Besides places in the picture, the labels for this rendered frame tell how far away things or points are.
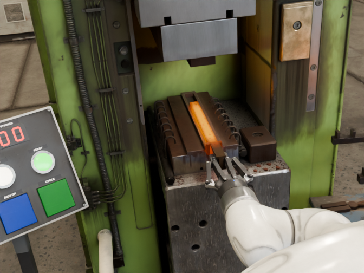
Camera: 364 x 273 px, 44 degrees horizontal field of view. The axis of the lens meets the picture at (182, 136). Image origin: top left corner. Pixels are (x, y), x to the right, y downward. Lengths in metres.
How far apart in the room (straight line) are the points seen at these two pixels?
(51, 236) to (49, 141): 1.56
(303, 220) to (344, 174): 2.06
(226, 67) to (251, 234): 0.93
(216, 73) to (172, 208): 0.63
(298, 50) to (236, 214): 0.61
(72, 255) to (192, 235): 1.23
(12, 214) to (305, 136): 0.96
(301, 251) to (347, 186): 2.55
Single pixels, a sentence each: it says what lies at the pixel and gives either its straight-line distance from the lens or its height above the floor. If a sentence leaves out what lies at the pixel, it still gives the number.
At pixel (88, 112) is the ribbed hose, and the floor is 1.10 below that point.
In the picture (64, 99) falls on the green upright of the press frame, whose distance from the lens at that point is 1.38.
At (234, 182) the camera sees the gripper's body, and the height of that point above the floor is 1.03.
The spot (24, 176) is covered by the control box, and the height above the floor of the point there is 1.07.
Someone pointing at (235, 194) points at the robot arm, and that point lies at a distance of 1.07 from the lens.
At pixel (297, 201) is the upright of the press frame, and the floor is 0.63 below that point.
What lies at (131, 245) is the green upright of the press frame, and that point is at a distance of 1.68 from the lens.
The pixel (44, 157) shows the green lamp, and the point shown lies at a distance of 1.18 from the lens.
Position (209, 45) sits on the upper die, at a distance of 1.21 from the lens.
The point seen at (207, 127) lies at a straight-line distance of 1.41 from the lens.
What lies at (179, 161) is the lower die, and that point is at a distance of 1.34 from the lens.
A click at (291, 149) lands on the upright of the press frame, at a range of 1.60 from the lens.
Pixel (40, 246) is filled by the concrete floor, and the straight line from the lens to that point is 2.67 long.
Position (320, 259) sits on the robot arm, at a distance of 0.43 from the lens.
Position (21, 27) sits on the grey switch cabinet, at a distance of 6.69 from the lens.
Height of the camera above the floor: 1.66
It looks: 28 degrees down
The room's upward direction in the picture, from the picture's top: 4 degrees counter-clockwise
